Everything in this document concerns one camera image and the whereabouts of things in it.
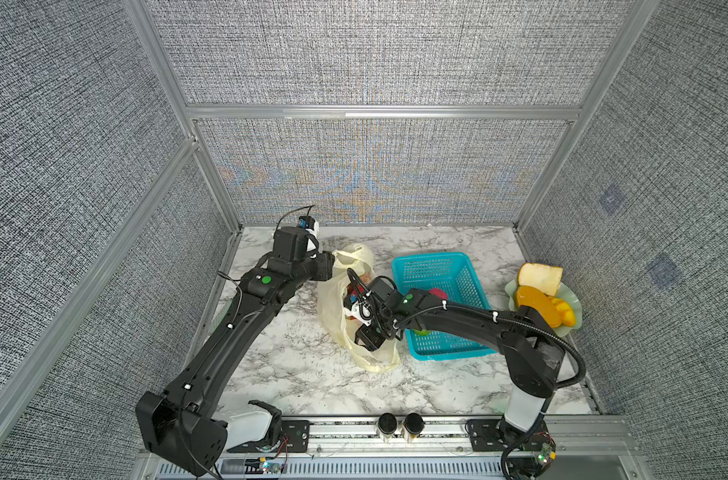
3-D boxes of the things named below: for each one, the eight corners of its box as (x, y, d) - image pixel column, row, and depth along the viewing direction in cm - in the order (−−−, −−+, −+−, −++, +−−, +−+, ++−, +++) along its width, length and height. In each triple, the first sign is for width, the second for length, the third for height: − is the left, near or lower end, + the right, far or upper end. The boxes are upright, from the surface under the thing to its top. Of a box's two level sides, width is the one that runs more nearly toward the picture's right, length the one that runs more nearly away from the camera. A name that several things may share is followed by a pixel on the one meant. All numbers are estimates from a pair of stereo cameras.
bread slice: (513, 295, 102) (525, 278, 94) (511, 278, 106) (523, 260, 99) (550, 302, 100) (566, 285, 92) (547, 284, 105) (561, 267, 97)
